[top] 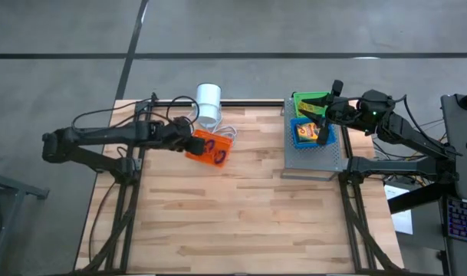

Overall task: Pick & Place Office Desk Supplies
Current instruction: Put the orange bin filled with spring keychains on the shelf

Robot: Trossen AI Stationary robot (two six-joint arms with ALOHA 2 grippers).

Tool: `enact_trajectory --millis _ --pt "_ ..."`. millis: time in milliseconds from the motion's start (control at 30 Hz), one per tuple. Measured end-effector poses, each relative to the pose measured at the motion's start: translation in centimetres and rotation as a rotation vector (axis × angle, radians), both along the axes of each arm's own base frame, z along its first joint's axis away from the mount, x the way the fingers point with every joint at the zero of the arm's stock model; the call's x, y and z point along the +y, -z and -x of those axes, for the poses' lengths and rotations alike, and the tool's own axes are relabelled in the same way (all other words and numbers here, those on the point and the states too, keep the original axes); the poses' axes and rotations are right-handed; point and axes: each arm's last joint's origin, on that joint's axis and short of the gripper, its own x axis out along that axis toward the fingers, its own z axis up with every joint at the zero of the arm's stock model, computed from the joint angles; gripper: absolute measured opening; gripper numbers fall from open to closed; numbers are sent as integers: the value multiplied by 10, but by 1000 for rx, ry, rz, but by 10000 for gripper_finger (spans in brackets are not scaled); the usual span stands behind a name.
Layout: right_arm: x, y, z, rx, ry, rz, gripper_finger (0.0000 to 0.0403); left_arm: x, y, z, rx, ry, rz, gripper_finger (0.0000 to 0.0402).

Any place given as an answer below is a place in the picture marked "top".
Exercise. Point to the black table frame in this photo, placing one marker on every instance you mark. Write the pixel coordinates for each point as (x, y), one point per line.
(256, 103)

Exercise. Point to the white cylindrical device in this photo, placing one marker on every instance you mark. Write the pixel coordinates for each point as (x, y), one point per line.
(209, 101)

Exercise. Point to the green plastic basket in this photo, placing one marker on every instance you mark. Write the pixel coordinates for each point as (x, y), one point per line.
(306, 99)

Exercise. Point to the blue plastic basket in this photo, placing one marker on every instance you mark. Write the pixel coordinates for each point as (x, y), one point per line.
(331, 134)

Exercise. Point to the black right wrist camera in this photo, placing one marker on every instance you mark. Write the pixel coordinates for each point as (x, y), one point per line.
(377, 100)

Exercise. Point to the backlit black keyboard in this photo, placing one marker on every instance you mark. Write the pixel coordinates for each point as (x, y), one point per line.
(463, 220)

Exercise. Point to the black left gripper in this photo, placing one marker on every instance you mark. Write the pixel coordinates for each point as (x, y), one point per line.
(179, 136)

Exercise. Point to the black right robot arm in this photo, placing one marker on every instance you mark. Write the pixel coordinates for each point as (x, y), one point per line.
(409, 142)

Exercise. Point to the white paper sheet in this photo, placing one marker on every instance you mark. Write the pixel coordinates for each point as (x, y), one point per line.
(403, 224)

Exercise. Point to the orange-red plastic basket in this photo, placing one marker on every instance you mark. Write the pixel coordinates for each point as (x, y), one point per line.
(202, 157)

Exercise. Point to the grey metal panel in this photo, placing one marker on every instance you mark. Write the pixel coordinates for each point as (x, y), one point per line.
(457, 153)

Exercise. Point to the grey metal stand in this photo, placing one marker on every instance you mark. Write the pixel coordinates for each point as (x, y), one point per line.
(10, 186)

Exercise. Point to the black desk beam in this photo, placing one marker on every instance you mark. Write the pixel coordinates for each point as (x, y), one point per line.
(421, 195)

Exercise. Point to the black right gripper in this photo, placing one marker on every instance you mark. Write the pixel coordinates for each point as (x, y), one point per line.
(344, 111)

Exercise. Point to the Crayola crayon box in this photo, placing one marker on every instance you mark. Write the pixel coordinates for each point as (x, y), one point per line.
(308, 131)

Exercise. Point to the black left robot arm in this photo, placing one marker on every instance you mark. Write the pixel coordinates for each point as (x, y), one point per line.
(95, 140)

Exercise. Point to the grey perforated metal shelf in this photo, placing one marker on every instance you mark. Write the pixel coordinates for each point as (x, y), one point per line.
(313, 157)

